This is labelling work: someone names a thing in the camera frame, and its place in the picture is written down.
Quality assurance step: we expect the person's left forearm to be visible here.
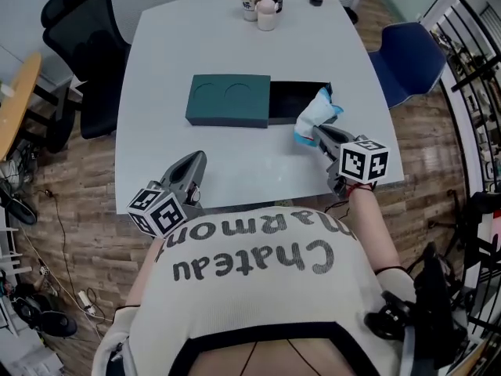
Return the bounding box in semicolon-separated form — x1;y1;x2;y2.
128;235;165;309

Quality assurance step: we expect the black metal railing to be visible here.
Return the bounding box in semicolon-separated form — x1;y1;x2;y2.
430;0;501;195

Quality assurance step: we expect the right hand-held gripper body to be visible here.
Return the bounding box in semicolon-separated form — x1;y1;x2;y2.
325;134;391;200

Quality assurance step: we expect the black hip-mounted device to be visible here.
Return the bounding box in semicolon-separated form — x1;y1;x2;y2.
363;290;416;342

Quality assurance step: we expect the black office chair with headrest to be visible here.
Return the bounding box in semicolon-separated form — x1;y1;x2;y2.
449;189;501;273

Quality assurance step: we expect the dark green sliding drawer box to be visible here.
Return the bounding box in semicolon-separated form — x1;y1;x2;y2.
184;74;334;130

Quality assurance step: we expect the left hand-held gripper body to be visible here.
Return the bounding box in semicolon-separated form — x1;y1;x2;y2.
125;179;207;238

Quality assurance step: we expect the round wooden side table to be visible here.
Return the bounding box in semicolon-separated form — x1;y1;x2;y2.
0;52;77;162

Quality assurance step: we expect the black mesh office chair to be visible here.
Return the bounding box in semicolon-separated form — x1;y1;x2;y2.
41;0;132;140

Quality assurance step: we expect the person's right forearm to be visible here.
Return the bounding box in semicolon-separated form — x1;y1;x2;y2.
348;188;402;272

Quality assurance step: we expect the black shoe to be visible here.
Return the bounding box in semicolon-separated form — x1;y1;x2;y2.
0;193;38;226

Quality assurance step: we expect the blue plastic chair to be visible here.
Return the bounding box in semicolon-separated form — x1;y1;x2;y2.
367;21;447;111

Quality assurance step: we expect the black bag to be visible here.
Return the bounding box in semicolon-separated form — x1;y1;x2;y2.
414;243;469;367

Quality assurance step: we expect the white power strip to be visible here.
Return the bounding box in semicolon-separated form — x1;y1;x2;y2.
77;290;97;316

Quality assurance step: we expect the person's white printed top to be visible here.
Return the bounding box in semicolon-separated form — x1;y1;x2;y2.
92;205;416;376

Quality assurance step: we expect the white and blue pouch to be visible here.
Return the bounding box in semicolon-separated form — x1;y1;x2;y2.
293;85;345;148

